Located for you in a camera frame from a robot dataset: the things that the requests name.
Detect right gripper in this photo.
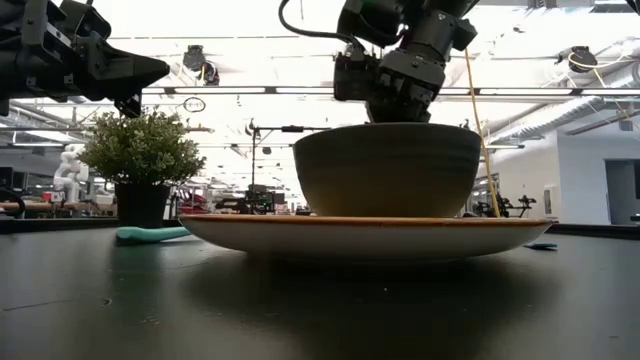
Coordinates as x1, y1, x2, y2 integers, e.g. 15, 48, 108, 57
368, 47, 446, 124

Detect black table edge frame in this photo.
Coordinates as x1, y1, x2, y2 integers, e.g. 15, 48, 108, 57
0, 217, 640, 240

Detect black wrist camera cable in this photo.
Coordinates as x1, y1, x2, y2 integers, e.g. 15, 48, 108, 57
277, 0, 369, 51

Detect wooden background table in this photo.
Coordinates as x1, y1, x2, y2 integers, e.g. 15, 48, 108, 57
0, 199, 119, 219

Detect red cart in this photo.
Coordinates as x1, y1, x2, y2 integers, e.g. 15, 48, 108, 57
177, 192, 209, 216

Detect teal handled spoon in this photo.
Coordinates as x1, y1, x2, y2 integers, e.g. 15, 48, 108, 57
115, 225, 192, 246

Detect yellow round plate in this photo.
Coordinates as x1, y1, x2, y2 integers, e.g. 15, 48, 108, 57
178, 213, 554, 264

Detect black metal frame rig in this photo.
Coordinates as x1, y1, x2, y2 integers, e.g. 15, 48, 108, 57
251, 124, 332, 187

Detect thick yellow hanging cable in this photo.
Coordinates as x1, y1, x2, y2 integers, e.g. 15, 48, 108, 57
463, 47, 501, 219

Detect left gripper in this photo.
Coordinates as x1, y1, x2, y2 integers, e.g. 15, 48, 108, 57
0, 0, 171, 119

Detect dark grey ribbed bowl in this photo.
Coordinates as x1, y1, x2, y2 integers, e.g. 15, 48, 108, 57
293, 122, 482, 219

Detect black background robot arms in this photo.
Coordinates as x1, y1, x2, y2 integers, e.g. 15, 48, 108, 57
472, 194, 537, 219

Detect green plant in black pot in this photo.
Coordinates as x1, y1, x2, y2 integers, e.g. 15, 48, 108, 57
78, 109, 207, 229

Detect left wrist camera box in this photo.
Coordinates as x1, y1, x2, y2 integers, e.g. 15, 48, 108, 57
59, 0, 112, 40

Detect ceiling light strip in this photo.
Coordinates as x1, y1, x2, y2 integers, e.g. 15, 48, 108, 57
142, 86, 640, 96

